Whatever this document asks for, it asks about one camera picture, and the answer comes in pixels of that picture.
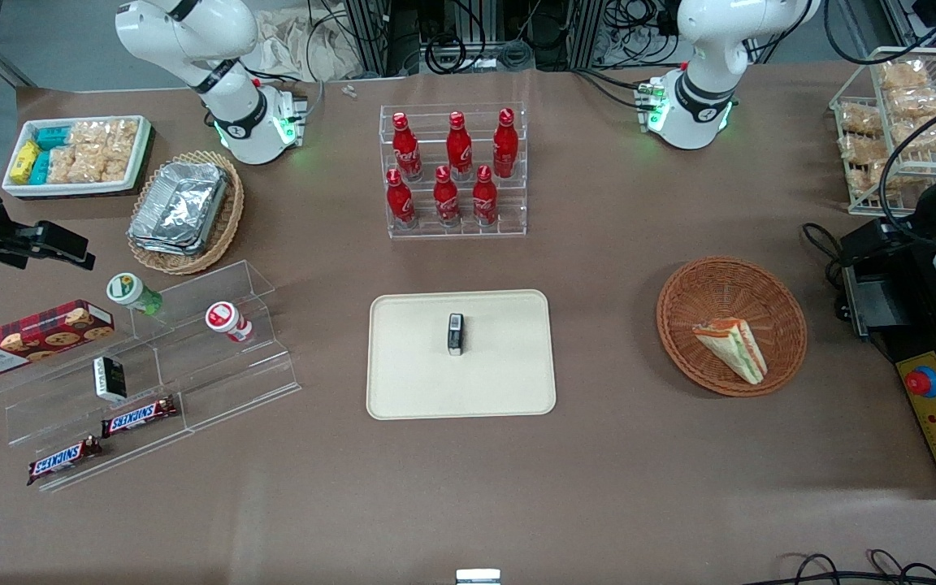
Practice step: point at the triangular sandwich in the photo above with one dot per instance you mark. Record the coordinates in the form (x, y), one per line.
(732, 349)

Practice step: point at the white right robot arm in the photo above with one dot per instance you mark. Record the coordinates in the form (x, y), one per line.
(242, 122)

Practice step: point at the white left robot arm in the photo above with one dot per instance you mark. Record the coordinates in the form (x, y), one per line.
(699, 106)

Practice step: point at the aluminium foil tray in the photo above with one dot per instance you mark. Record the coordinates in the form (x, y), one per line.
(179, 203)

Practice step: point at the light oval wicker basket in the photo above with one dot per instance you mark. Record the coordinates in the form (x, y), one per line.
(228, 219)

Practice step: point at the beige rectangular serving tray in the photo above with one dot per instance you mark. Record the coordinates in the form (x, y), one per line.
(500, 366)

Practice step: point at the brown round wicker basket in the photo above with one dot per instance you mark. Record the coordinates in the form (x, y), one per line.
(704, 292)

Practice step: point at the clear rice cracker bag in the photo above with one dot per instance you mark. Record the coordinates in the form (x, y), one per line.
(123, 134)
(102, 165)
(64, 165)
(90, 134)

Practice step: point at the teal snack packet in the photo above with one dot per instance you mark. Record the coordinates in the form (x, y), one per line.
(40, 167)
(52, 136)

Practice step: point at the yellow snack packet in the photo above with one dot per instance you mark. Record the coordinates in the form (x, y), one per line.
(25, 161)

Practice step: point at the green lid cup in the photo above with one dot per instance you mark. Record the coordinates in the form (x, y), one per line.
(128, 290)

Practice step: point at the red tartan cookie box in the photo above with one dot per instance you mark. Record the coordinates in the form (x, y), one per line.
(29, 337)

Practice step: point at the white rectangular plastic bin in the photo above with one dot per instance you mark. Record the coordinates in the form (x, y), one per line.
(136, 175)

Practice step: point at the small black white box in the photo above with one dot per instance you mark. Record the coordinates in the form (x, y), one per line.
(109, 379)

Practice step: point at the red lid cup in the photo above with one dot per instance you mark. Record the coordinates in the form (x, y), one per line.
(224, 317)

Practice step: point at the brown Snickers bar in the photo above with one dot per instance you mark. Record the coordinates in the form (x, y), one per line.
(139, 416)
(64, 460)

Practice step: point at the clear acrylic stepped shelf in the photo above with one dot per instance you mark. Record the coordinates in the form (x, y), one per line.
(224, 382)

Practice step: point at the beige crumpled cloth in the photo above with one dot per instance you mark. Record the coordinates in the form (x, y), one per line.
(289, 41)

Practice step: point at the red cola bottle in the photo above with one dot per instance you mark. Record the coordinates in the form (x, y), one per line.
(459, 150)
(408, 150)
(446, 201)
(505, 146)
(484, 201)
(401, 203)

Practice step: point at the small black packet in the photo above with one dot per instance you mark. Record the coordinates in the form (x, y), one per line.
(455, 335)

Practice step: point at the clear acrylic bottle rack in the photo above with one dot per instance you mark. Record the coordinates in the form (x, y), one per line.
(509, 219)

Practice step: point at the small white device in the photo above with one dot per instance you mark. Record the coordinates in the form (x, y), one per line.
(478, 577)

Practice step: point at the clear fried snack bag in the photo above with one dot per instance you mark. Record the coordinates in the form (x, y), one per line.
(917, 101)
(860, 119)
(927, 136)
(860, 149)
(903, 75)
(870, 179)

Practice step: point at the black equipment box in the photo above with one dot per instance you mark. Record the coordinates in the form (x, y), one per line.
(878, 284)

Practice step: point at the red emergency stop button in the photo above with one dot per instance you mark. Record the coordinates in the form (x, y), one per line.
(922, 382)

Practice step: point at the aluminium profile frame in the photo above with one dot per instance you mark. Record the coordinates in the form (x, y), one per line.
(370, 32)

